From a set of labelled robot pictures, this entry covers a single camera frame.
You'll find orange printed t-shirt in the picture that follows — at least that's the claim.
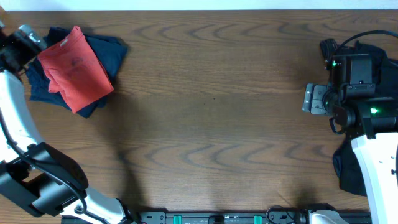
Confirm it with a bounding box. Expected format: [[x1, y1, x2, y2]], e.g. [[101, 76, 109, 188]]
[[37, 26, 114, 113]]

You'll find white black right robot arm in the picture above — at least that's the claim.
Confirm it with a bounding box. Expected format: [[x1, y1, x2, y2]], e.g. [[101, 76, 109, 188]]
[[302, 83, 397, 223]]

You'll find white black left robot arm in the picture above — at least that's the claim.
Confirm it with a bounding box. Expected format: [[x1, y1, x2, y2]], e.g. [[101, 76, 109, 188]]
[[1, 24, 141, 223]]

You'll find black clothes pile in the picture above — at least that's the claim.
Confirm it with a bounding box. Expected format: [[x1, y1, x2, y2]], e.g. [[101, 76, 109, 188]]
[[320, 39, 397, 196]]

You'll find folded navy blue garment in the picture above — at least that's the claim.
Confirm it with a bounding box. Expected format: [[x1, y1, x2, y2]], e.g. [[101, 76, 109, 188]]
[[26, 27, 127, 118]]

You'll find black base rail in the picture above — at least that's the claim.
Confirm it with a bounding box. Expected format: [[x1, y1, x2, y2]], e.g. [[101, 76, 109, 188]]
[[60, 210, 373, 224]]

